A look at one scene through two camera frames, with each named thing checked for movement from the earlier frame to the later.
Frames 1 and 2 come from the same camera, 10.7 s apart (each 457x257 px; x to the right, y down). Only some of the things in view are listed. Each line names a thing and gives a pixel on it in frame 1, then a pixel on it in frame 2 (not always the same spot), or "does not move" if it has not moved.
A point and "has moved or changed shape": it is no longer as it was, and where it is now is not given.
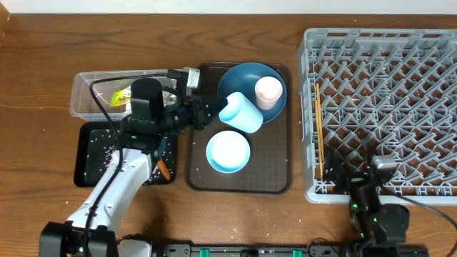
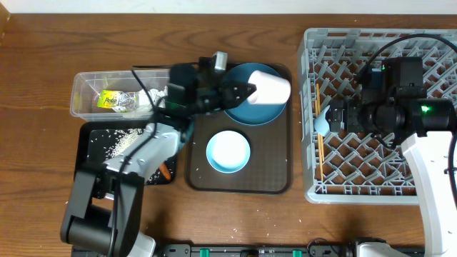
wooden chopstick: [320, 155] does not move
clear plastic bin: [113, 95] does not move
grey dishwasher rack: [395, 88] does not move
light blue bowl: [228, 151] does not move
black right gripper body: [352, 180] -> [358, 118]
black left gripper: [202, 117] -> [231, 93]
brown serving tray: [269, 168] does not move
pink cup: [268, 90] has moved or changed shape
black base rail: [264, 250] does not move
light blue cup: [240, 113] -> [321, 124]
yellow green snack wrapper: [121, 97] has moved or changed shape
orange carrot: [164, 169] does not move
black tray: [96, 141] does not move
